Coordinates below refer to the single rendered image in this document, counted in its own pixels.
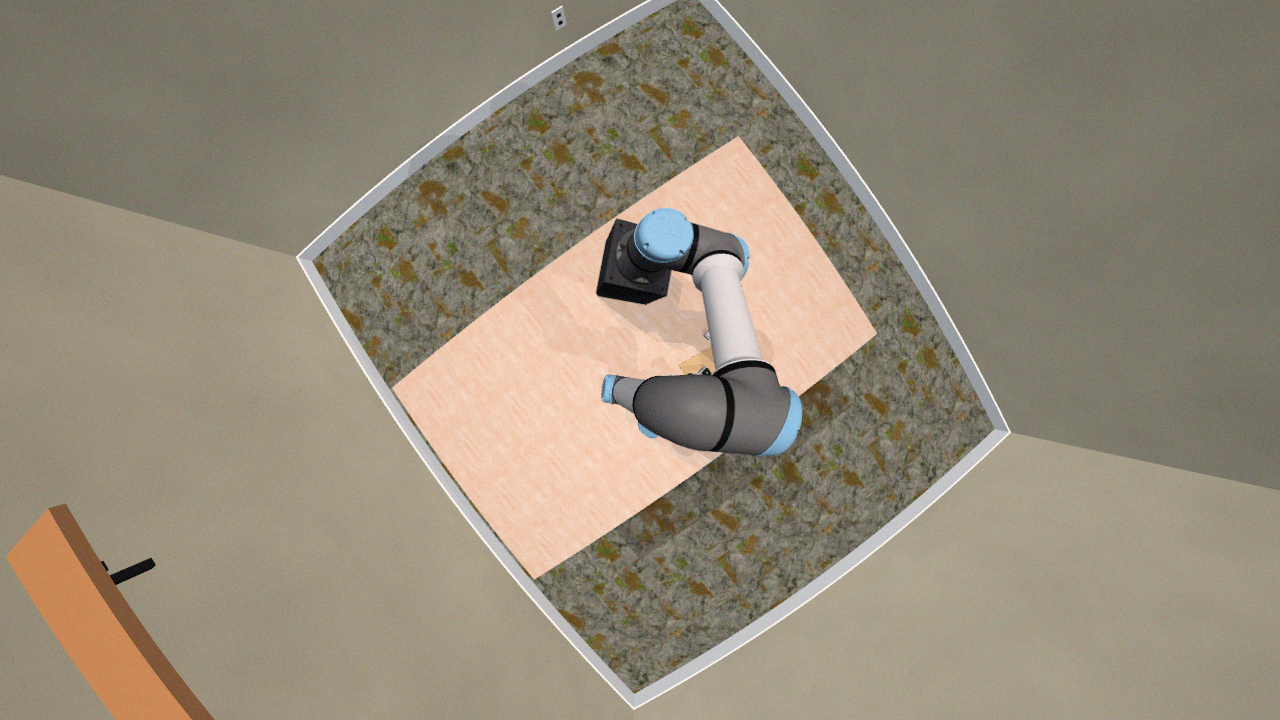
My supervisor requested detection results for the tan translucent mat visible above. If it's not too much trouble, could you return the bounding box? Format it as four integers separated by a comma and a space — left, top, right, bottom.
678, 348, 716, 375

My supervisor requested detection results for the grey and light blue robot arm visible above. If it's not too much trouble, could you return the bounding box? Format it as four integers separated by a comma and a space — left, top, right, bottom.
602, 208, 803, 457

